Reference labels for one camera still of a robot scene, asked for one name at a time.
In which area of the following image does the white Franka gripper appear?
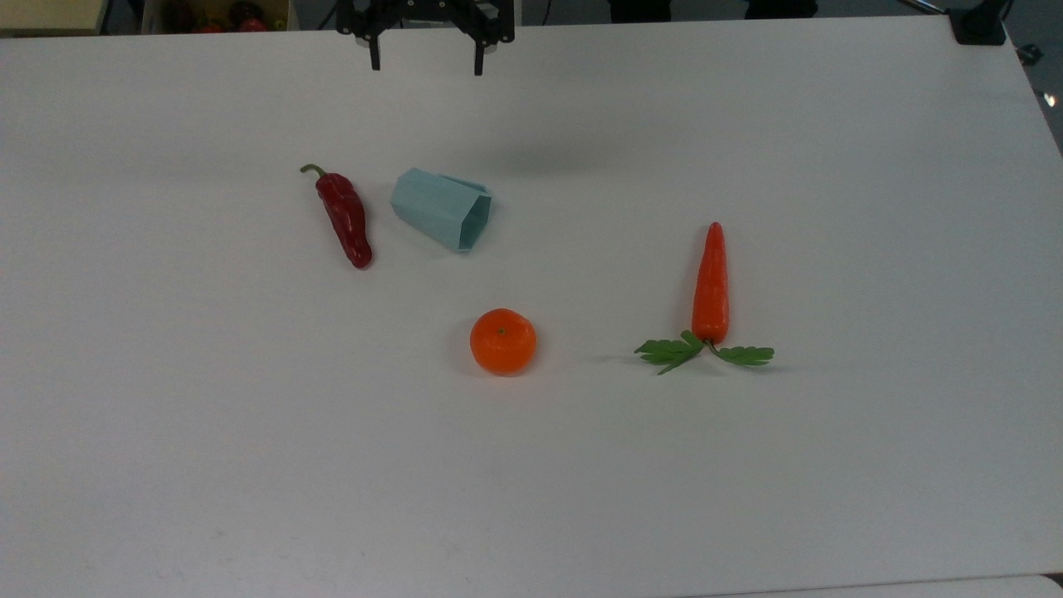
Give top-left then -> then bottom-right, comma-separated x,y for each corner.
336,0 -> 517,77

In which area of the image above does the dark red chili pepper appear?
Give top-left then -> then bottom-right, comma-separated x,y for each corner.
300,164 -> 374,270

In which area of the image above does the box with toy fruit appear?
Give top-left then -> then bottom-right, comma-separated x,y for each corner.
141,0 -> 292,35

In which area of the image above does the orange mandarin fruit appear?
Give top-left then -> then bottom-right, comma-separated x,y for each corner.
469,308 -> 538,377

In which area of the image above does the orange carrot with green leaves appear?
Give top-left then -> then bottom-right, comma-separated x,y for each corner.
634,221 -> 776,376

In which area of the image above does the light wooden board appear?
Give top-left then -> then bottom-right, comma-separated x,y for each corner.
0,0 -> 110,37

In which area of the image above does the black table clamp mount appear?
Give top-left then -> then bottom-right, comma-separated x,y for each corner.
945,0 -> 1012,47

